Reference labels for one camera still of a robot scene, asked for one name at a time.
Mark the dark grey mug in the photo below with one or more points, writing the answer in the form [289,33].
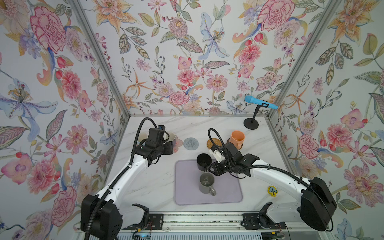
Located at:
[206,185]

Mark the black microphone stand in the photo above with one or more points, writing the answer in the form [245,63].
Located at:
[252,123]

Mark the orange mug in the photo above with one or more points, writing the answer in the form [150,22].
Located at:
[237,138]

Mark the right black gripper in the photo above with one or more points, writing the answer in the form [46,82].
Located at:
[216,169]

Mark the grey mug cream interior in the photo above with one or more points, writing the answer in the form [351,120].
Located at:
[172,138]

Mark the black mug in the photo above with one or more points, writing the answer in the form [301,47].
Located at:
[203,162]

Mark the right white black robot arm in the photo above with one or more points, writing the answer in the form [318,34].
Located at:
[313,202]

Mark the yellow round sticker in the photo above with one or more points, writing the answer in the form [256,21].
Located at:
[272,190]

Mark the pink flower coaster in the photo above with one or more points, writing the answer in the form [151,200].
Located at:
[177,143]

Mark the blue microphone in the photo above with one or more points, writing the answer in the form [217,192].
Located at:
[258,102]

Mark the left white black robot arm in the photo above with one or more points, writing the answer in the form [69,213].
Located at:
[104,214]

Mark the lavender rectangular mat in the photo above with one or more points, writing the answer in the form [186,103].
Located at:
[194,187]

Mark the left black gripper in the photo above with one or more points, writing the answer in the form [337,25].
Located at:
[169,146]

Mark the grey round patterned coaster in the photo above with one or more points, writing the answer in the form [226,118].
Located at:
[191,144]

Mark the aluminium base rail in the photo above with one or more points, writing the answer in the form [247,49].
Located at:
[213,222]

